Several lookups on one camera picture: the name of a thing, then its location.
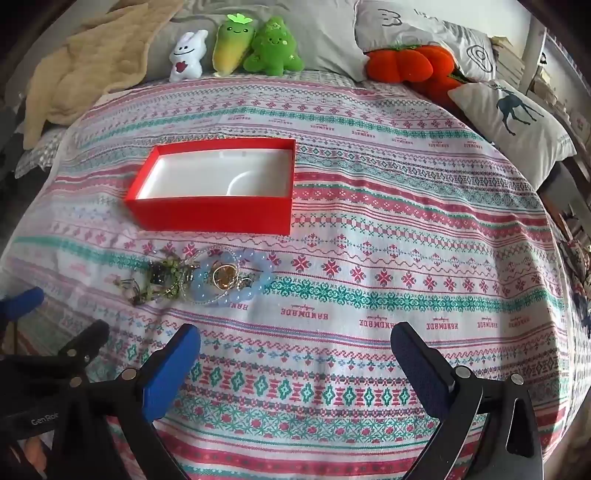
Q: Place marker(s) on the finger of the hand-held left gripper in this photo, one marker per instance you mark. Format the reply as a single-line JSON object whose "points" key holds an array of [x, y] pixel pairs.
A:
{"points": [[85, 340], [23, 301]]}

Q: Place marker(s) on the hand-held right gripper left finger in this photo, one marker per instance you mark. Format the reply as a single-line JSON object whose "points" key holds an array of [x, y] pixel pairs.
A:
{"points": [[171, 374]]}

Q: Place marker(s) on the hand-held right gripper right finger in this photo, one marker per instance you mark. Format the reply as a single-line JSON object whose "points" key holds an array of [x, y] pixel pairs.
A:
{"points": [[420, 369]]}

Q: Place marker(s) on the gold brooch with green gem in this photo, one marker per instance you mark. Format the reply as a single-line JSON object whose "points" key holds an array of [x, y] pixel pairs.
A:
{"points": [[225, 274]]}

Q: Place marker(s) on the red cardboard box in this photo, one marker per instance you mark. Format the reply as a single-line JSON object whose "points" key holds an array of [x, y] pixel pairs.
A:
{"points": [[207, 214]]}

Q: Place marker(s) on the red green patterned bedsheet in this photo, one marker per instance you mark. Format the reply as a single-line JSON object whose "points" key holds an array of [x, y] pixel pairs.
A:
{"points": [[369, 258]]}

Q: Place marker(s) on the grey patterned sheet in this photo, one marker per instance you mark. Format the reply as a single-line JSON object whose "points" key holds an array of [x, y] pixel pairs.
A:
{"points": [[39, 150]]}

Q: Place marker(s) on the beige quilted blanket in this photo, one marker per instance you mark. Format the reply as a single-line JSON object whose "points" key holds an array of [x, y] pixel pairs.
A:
{"points": [[92, 60]]}

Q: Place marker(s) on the white deer print pillow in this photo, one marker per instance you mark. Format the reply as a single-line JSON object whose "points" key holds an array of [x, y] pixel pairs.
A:
{"points": [[508, 124]]}

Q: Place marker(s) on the white rabbit plush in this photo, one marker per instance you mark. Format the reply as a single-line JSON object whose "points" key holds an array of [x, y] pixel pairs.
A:
{"points": [[184, 57]]}

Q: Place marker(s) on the orange pumpkin plush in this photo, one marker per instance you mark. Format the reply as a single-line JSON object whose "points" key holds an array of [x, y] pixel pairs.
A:
{"points": [[401, 64]]}

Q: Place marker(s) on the yellow green vegetable plush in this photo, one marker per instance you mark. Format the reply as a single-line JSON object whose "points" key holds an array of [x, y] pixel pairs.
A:
{"points": [[231, 46]]}

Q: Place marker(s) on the white shelf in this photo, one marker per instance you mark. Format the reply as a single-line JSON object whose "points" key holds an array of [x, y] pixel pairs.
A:
{"points": [[535, 60]]}

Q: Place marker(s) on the green tree plush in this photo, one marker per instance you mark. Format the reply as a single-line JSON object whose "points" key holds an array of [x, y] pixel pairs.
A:
{"points": [[272, 48]]}

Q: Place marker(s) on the grey printed pillow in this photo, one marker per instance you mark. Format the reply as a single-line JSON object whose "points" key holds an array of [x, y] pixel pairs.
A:
{"points": [[415, 27]]}

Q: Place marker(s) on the plain grey pillow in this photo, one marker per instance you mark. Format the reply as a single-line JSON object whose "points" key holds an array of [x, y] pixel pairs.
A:
{"points": [[314, 32]]}

